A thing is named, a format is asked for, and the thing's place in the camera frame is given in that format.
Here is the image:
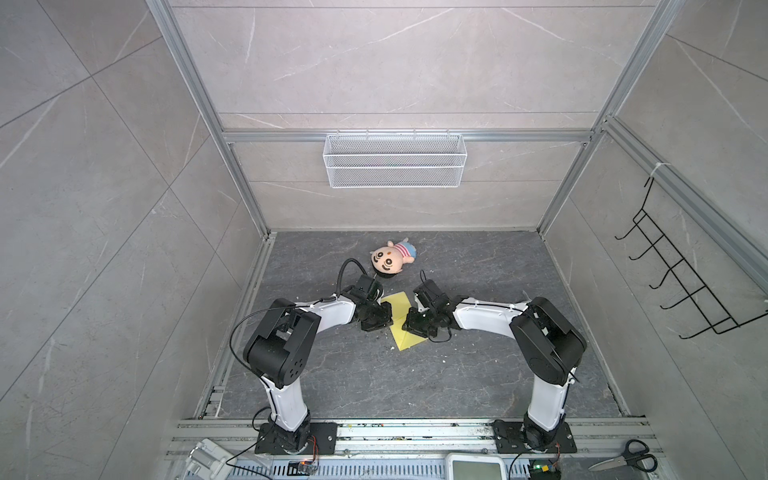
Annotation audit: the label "black wire hook rack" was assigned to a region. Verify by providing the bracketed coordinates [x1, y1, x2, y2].
[614, 177, 767, 340]

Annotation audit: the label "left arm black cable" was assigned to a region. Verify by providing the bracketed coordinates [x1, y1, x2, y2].
[229, 257, 368, 379]

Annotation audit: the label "white wire mesh basket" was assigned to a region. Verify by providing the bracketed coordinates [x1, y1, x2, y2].
[322, 133, 468, 189]

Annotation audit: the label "yellow square paper sheet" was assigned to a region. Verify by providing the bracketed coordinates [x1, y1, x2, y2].
[380, 292, 426, 351]

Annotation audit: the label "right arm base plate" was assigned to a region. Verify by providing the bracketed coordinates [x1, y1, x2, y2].
[490, 417, 578, 454]

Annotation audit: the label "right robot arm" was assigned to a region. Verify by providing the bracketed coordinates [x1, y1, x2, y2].
[402, 280, 587, 452]

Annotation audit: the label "small green circuit board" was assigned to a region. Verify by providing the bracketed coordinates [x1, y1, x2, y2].
[528, 461, 562, 480]

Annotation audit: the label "plush doll toy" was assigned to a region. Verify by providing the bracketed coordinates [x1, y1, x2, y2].
[370, 239, 417, 276]

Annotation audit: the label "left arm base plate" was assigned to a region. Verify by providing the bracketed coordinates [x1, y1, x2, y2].
[254, 422, 339, 455]

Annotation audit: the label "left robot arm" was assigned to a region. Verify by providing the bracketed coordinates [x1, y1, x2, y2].
[242, 274, 392, 435]

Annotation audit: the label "small red-wired circuit board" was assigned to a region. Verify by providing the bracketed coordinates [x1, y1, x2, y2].
[287, 460, 319, 476]

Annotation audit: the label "black handled scissors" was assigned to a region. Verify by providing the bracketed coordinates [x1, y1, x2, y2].
[589, 439, 659, 473]

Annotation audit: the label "white device bottom left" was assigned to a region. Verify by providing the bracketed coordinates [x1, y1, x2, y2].
[185, 439, 236, 480]

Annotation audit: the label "white digital scale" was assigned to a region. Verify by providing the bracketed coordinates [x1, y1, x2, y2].
[445, 453, 508, 480]

